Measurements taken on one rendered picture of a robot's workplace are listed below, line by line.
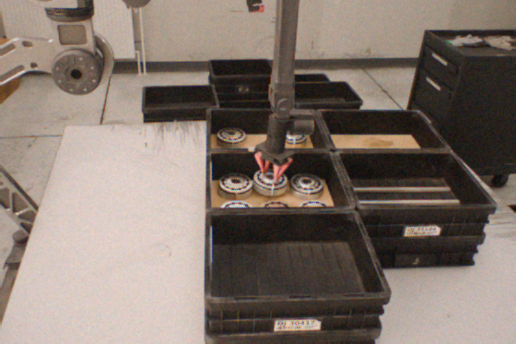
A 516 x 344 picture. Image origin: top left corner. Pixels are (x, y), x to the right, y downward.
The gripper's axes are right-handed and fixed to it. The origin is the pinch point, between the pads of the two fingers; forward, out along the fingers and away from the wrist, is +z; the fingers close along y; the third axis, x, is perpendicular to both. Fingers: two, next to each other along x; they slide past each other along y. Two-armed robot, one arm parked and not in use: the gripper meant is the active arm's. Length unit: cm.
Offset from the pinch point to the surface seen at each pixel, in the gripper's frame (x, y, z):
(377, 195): -22.0, -25.8, 4.3
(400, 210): -6.9, -38.3, -4.9
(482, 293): -19, -63, 16
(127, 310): 51, 4, 21
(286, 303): 39, -35, -2
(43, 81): -87, 304, 96
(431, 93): -174, 13, 24
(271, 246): 18.8, -16.2, 6.4
